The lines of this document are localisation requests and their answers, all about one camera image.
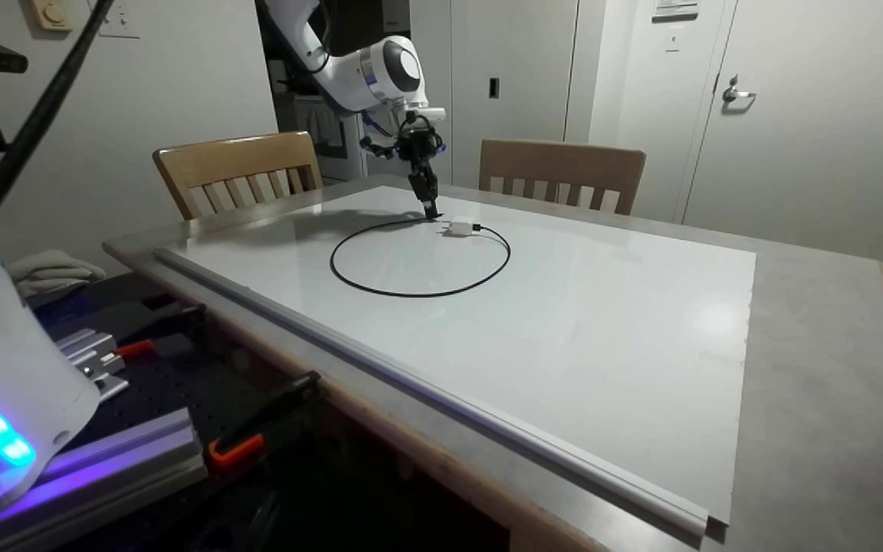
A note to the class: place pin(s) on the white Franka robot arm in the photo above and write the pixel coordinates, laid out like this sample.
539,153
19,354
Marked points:
361,70

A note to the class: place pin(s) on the aluminium extrusion rail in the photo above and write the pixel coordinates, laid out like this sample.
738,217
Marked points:
136,462

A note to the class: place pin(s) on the beige round thermostat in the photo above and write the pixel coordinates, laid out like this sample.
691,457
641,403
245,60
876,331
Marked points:
48,17

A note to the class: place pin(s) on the white wall switch plate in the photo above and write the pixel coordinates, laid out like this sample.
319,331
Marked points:
673,45

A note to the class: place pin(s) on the crumpled beige cloth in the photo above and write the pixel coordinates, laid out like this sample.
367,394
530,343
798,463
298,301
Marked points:
53,273

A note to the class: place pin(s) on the wooden slat-back chair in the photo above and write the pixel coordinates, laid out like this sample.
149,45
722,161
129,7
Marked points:
565,164
238,156

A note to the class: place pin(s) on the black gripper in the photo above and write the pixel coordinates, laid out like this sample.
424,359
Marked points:
415,139

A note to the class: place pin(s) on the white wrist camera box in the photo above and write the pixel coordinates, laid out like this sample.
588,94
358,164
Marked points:
430,112

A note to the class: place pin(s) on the white whiteboard with metal rail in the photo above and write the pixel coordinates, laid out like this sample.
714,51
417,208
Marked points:
565,388

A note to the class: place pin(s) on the white kitchen appliance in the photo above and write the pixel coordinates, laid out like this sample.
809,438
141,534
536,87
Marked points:
323,126

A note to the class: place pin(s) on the wall sign plate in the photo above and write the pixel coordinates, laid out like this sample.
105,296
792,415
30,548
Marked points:
676,11

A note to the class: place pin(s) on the silver metal bracket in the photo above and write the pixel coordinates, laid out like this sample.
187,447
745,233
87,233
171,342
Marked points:
93,364

